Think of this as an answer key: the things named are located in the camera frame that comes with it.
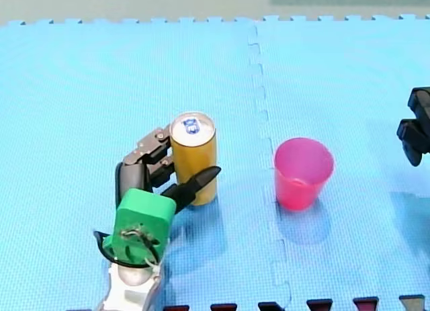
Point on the pink plastic cup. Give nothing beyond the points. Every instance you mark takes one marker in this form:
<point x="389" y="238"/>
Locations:
<point x="300" y="176"/>

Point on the yellow drink can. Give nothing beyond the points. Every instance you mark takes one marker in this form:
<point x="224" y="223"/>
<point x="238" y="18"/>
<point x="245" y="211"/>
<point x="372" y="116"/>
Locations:
<point x="195" y="156"/>

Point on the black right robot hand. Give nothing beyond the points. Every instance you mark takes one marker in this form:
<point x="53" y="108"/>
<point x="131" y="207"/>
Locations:
<point x="416" y="129"/>

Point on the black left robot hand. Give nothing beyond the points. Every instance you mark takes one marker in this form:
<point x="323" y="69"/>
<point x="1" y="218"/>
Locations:
<point x="134" y="175"/>

